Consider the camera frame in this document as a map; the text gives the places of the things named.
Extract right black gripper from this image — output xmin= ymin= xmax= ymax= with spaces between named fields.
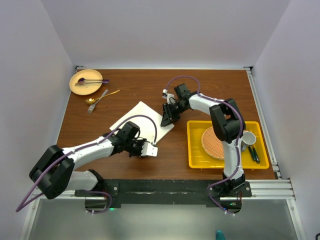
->
xmin=160 ymin=102 xmax=188 ymax=127

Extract white cloth napkin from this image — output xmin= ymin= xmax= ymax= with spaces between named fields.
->
xmin=109 ymin=101 xmax=174 ymax=144

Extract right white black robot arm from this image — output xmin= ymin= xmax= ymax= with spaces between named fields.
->
xmin=160 ymin=83 xmax=246 ymax=197

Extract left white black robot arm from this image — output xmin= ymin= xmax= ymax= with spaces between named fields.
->
xmin=29 ymin=121 xmax=158 ymax=200

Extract yellow plastic tray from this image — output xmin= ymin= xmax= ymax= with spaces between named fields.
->
xmin=187 ymin=120 xmax=270 ymax=170

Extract woven wicker basket plate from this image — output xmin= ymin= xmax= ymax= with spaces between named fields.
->
xmin=201 ymin=127 xmax=224 ymax=160

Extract silver fork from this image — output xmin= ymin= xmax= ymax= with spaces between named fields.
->
xmin=86 ymin=89 xmax=109 ymax=114

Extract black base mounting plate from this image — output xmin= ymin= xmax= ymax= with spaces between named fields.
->
xmin=75 ymin=179 xmax=252 ymax=213

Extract gold spoon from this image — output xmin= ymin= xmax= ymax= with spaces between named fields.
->
xmin=85 ymin=89 xmax=120 ymax=105

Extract beige round plate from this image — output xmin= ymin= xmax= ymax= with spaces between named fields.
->
xmin=69 ymin=69 xmax=103 ymax=96

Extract grey ceramic mug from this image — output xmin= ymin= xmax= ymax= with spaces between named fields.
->
xmin=240 ymin=131 xmax=257 ymax=152

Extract purple spoon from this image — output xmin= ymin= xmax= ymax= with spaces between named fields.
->
xmin=75 ymin=78 xmax=109 ymax=86

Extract teal cloth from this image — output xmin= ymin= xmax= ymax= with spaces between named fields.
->
xmin=215 ymin=230 xmax=226 ymax=240

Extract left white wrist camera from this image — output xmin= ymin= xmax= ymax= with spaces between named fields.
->
xmin=140 ymin=141 xmax=158 ymax=157

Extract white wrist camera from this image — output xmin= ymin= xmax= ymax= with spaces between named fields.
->
xmin=161 ymin=89 xmax=175 ymax=102
xmin=140 ymin=141 xmax=158 ymax=157

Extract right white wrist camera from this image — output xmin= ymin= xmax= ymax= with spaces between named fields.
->
xmin=161 ymin=89 xmax=175 ymax=102

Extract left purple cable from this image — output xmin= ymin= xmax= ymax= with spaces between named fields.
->
xmin=15 ymin=114 xmax=158 ymax=215

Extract purple cable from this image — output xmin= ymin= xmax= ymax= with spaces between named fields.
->
xmin=15 ymin=114 xmax=158 ymax=215
xmin=164 ymin=76 xmax=245 ymax=217

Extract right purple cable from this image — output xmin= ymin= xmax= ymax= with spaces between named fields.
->
xmin=164 ymin=76 xmax=245 ymax=217

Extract green handled snips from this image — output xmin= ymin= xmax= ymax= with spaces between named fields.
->
xmin=248 ymin=146 xmax=260 ymax=164

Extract aluminium right side rail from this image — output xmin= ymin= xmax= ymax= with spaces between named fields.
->
xmin=244 ymin=67 xmax=282 ymax=180

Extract aluminium rail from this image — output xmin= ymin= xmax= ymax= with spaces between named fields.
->
xmin=45 ymin=179 xmax=294 ymax=200
xmin=244 ymin=67 xmax=282 ymax=180

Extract aluminium front rail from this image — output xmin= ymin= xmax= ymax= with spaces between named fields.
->
xmin=45 ymin=179 xmax=294 ymax=200

